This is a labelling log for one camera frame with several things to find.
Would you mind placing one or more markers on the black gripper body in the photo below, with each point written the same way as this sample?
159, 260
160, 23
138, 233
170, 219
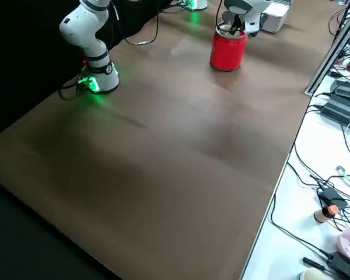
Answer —
237, 22

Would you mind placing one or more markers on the red push-button trash can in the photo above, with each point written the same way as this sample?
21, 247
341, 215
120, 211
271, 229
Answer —
227, 52

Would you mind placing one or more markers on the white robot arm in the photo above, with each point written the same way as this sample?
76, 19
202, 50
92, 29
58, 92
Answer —
200, 3
90, 38

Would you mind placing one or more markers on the silver aluminium case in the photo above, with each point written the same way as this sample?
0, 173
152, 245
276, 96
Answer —
275, 14

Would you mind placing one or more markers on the black power adapter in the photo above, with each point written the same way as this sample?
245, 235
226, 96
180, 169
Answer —
341, 109
345, 87

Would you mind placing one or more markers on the small black charger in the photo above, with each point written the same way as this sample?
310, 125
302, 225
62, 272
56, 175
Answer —
332, 198

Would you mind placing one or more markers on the small bottle with orange cap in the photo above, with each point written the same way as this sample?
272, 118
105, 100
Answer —
325, 214

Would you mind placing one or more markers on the beige round item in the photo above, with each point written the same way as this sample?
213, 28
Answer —
310, 274

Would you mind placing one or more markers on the black flat device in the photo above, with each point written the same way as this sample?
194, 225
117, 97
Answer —
345, 266

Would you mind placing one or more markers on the aluminium frame post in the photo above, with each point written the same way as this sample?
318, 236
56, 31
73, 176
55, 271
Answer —
332, 49

